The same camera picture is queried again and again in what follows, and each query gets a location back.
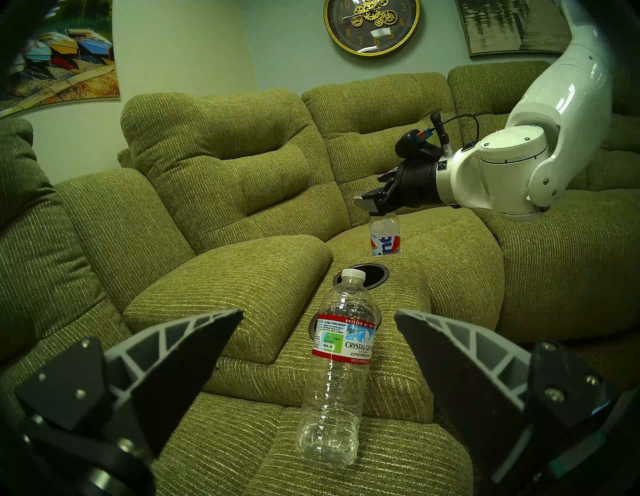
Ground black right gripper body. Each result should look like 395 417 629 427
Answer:
392 157 442 209

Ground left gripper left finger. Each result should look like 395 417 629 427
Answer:
15 308 244 458

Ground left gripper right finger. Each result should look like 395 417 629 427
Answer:
394 308 621 483

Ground clear blue-labelled plastic bottle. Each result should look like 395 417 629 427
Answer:
369 212 402 257

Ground clear red-banded water bottle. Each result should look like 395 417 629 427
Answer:
295 268 382 468

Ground olive green fabric sofa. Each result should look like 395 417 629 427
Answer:
0 60 640 496

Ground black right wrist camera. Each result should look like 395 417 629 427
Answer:
395 129 444 161

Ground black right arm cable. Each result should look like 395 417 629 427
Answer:
431 112 481 157

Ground gold-rimmed gear wall clock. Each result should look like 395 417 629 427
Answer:
323 0 421 57

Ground grey lake wall picture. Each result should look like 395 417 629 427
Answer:
455 0 573 57

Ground colourful boats wall painting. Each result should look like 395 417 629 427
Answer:
0 0 121 119

